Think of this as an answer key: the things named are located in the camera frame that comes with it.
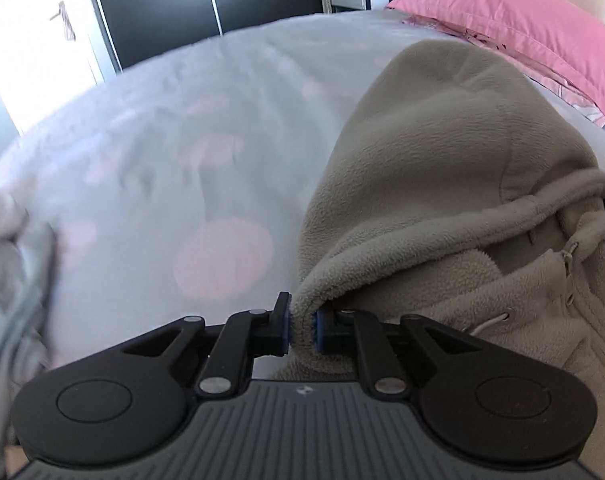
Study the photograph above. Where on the white fleece garment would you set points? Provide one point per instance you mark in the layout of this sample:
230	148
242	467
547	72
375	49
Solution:
13	217

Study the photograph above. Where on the polka dot bed sheet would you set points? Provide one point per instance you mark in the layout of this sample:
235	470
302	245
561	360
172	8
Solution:
181	187

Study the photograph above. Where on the pink pillow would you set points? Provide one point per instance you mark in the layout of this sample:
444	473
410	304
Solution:
563	45

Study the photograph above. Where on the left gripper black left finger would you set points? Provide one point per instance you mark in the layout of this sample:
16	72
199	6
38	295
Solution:
124	402

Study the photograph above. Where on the beige fleece hooded jacket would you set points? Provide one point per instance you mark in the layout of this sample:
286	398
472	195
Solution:
456	192

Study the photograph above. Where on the white bedroom door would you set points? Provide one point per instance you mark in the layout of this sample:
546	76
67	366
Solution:
46	57

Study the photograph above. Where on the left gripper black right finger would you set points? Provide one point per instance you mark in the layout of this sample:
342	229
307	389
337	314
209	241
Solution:
490	405

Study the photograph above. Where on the grey blue garment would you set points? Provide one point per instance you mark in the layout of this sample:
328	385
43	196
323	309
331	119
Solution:
26	261

